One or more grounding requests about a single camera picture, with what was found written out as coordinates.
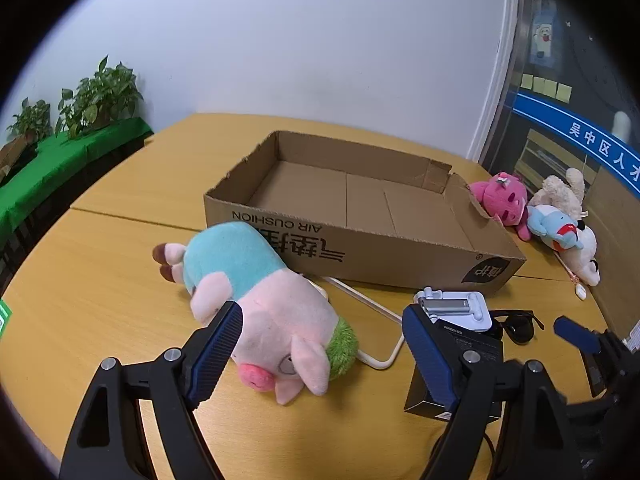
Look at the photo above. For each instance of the white grey phone stand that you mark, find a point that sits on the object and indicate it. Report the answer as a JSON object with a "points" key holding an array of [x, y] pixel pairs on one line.
{"points": [[452, 307]]}

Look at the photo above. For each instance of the white label stand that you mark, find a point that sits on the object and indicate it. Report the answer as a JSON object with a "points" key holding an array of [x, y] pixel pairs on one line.
{"points": [[634, 340]]}

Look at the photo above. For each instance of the blue glass banner strip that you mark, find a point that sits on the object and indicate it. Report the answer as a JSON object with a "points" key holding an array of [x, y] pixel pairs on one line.
{"points": [[550, 112]]}

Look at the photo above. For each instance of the white panda plush toy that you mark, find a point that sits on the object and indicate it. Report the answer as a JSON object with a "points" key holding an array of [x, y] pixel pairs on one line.
{"points": [[587, 255]]}

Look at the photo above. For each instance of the white clear phone case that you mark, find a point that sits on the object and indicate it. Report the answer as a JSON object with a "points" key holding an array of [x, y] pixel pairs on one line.
{"points": [[384, 362]]}

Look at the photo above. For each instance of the yellow sticky note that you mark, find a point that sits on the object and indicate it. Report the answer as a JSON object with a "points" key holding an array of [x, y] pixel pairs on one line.
{"points": [[539, 84], [527, 81], [564, 92], [551, 87]]}

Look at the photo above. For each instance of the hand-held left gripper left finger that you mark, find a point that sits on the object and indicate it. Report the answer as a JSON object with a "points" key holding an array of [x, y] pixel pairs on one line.
{"points": [[215, 355]]}

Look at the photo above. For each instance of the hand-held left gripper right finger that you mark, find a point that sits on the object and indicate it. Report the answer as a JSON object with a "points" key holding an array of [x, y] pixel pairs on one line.
{"points": [[430, 360]]}

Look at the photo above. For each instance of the beige plush toy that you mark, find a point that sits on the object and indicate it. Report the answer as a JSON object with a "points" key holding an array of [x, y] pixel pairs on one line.
{"points": [[560, 190]]}

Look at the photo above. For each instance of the large potted green plant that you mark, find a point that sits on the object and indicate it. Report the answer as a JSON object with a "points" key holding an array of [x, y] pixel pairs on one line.
{"points": [[102, 92]]}

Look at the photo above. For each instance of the small brown cardboard box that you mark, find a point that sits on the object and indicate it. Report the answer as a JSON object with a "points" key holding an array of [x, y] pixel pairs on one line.
{"points": [[12, 152]]}

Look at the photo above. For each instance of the green table cloth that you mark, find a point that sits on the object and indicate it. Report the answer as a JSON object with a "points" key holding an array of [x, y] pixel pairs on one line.
{"points": [[60, 160]]}

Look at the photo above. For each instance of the green sticker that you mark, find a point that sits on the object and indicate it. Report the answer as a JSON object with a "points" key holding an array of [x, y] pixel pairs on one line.
{"points": [[4, 320]]}

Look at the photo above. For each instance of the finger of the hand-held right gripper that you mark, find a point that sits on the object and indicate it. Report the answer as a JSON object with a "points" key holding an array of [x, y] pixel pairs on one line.
{"points": [[597, 375], [575, 331]]}

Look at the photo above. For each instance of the small black product box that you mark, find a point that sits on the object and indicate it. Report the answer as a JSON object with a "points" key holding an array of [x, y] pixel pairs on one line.
{"points": [[475, 342]]}

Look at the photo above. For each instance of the small white earbud case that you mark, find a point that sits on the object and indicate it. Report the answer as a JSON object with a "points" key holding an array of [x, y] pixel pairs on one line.
{"points": [[580, 292]]}

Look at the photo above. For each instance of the wooden desktop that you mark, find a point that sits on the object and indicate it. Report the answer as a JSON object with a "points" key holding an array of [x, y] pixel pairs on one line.
{"points": [[110, 270]]}

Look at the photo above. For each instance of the pink pig plush toy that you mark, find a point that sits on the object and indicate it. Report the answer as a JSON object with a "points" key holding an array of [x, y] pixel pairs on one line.
{"points": [[270, 300]]}

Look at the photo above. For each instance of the pink bear plush toy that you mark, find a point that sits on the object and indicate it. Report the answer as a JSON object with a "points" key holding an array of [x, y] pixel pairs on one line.
{"points": [[502, 200]]}

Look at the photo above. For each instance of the black sunglasses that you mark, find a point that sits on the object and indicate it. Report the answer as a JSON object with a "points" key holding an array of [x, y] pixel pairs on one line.
{"points": [[520, 330]]}

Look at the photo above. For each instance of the white bear window sticker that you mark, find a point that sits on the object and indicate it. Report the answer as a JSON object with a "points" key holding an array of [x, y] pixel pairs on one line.
{"points": [[544, 35]]}

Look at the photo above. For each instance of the small potted green plant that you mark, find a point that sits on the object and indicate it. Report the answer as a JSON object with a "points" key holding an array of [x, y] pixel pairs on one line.
{"points": [[30, 120]]}

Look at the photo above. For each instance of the blue elephant plush toy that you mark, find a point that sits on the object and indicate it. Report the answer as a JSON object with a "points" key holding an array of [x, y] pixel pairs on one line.
{"points": [[552, 225]]}

